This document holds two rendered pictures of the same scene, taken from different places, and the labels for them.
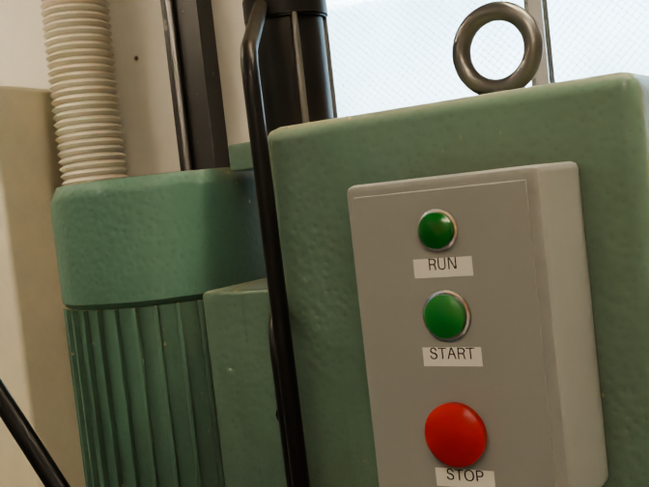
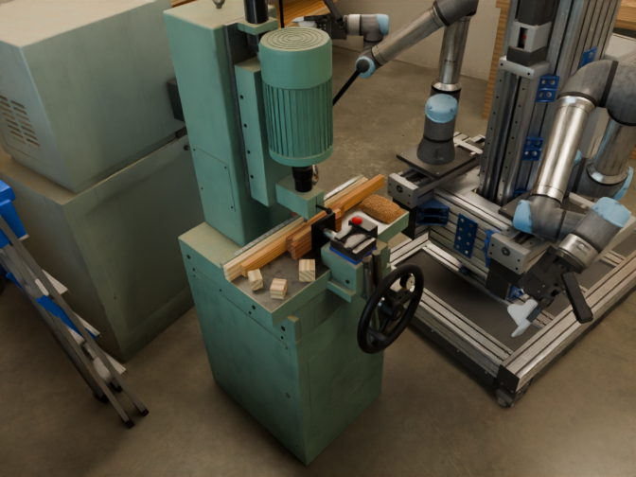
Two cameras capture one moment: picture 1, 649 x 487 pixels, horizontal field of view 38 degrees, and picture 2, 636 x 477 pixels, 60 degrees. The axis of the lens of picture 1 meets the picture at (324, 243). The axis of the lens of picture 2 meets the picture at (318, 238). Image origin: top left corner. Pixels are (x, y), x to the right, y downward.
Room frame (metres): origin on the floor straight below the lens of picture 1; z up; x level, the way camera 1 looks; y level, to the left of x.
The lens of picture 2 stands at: (2.03, 0.46, 1.97)
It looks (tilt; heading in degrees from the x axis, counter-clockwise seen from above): 39 degrees down; 193
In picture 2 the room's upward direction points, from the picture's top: 2 degrees counter-clockwise
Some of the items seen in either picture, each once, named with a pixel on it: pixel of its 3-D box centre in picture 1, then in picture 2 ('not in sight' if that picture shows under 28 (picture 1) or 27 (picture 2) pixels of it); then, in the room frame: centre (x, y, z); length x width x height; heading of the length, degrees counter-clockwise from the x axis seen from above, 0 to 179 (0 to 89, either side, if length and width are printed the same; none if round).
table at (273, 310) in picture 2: not in sight; (333, 256); (0.81, 0.22, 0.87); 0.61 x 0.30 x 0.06; 147
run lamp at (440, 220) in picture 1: (436, 230); not in sight; (0.43, -0.05, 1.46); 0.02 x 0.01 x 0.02; 57
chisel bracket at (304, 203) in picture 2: not in sight; (300, 198); (0.74, 0.11, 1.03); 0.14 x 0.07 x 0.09; 57
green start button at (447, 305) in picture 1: (444, 316); not in sight; (0.43, -0.05, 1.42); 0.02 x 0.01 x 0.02; 57
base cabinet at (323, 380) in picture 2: not in sight; (291, 331); (0.69, 0.02, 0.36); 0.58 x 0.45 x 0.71; 57
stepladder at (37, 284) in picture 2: not in sight; (58, 322); (0.98, -0.71, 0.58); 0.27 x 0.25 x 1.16; 153
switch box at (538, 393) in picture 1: (477, 334); not in sight; (0.46, -0.07, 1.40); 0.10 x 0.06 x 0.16; 57
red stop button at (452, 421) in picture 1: (455, 434); not in sight; (0.43, -0.05, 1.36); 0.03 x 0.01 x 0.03; 57
